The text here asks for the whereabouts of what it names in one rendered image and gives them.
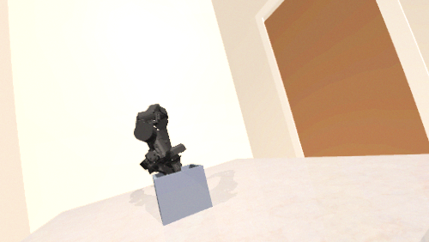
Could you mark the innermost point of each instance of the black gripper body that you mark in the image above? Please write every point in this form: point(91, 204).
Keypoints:
point(169, 154)

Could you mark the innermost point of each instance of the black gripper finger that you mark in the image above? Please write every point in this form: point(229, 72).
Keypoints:
point(175, 164)
point(165, 170)

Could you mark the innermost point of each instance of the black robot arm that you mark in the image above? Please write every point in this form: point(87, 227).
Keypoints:
point(151, 125)

